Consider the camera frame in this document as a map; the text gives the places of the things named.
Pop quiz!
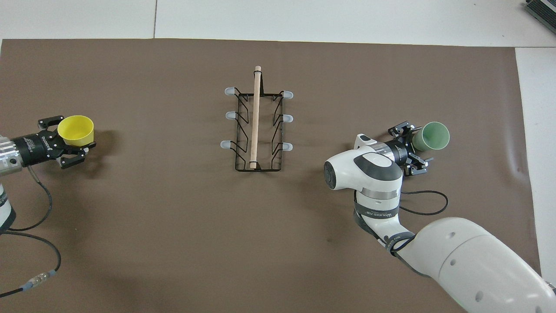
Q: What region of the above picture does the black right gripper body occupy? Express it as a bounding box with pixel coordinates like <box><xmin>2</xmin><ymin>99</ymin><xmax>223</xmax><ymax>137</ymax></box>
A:
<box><xmin>388</xmin><ymin>138</ymin><xmax>418</xmax><ymax>168</ymax></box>

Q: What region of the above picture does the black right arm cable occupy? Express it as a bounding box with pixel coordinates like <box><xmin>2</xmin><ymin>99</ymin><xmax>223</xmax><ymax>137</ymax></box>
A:
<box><xmin>399</xmin><ymin>190</ymin><xmax>449</xmax><ymax>216</ymax></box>

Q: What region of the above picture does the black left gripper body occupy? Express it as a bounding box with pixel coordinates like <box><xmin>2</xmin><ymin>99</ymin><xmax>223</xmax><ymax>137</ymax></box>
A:
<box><xmin>11</xmin><ymin>130</ymin><xmax>62</xmax><ymax>168</ymax></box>

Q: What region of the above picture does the brown table mat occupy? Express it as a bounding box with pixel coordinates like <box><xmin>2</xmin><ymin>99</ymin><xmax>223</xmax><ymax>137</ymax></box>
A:
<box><xmin>0</xmin><ymin>38</ymin><xmax>541</xmax><ymax>313</ymax></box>

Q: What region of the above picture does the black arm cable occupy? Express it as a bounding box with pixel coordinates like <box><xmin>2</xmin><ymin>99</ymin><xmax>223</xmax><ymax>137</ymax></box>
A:
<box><xmin>399</xmin><ymin>190</ymin><xmax>449</xmax><ymax>216</ymax></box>
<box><xmin>0</xmin><ymin>166</ymin><xmax>62</xmax><ymax>298</ymax></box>

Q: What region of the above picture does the pale green plastic cup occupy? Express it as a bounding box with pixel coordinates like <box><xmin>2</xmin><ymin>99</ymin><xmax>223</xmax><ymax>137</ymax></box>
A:
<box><xmin>412</xmin><ymin>122</ymin><xmax>450</xmax><ymax>152</ymax></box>

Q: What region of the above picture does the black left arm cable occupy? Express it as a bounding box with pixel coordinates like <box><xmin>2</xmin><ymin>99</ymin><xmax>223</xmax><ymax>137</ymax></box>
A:
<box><xmin>0</xmin><ymin>166</ymin><xmax>62</xmax><ymax>298</ymax></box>

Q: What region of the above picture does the yellow plastic cup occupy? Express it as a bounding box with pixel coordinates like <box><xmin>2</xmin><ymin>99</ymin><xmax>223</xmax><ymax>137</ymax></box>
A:
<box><xmin>57</xmin><ymin>115</ymin><xmax>95</xmax><ymax>147</ymax></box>

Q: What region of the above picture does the dark ridged device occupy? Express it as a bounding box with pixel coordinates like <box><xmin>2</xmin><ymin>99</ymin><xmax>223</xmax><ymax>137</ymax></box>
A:
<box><xmin>523</xmin><ymin>0</ymin><xmax>556</xmax><ymax>23</ymax></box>

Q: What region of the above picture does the black wire cup rack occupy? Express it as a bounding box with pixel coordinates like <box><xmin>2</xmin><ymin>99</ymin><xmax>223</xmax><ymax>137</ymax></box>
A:
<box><xmin>220</xmin><ymin>66</ymin><xmax>294</xmax><ymax>173</ymax></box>

